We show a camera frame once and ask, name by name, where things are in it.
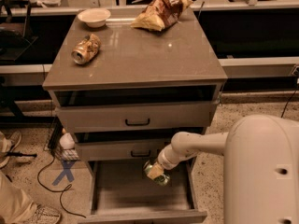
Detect crushed green can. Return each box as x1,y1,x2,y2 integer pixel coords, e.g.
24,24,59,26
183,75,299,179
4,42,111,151
143,161,170,186

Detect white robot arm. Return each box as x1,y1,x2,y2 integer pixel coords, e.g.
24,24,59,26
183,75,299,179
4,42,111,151
144,115,299,224

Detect middle grey drawer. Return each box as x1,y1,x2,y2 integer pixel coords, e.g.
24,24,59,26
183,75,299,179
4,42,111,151
75,139,170,161

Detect grey drawer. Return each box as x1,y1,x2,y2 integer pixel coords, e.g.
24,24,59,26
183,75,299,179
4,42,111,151
75,139,170,161
78,159,206,224
56,102,217,133

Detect bottom grey drawer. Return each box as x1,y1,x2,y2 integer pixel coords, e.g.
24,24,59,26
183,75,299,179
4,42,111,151
78,159,206,224

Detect grey drawer cabinet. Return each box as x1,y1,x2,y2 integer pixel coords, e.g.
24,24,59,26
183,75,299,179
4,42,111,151
42,7,228,224

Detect top grey drawer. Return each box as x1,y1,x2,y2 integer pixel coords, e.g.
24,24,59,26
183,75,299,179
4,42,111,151
56,102,217,133

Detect crushed brown can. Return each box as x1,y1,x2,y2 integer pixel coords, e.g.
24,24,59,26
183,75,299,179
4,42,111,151
71,34,101,65

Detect mesh sneaker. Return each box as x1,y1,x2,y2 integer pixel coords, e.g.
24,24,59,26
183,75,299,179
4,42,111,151
23,204,61,224

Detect person leg beige trousers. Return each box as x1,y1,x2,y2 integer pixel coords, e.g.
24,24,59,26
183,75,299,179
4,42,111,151
0,172,37,224

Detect brown chip bag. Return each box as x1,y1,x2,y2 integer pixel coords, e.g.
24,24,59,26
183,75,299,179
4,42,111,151
131,0,192,32

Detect white bowl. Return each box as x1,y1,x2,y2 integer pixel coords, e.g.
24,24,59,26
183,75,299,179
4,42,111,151
78,8,111,28

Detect black chair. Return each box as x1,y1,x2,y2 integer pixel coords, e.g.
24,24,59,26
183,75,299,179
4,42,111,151
0,0,37,62

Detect black floor cable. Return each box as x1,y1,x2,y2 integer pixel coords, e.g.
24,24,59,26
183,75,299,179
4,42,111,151
36,154,87,219

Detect wire basket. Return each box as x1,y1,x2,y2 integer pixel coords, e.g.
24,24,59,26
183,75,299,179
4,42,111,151
44,118,79,161

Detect black adapter cable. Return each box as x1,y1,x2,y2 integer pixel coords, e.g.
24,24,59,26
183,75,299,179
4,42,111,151
279,77,299,119

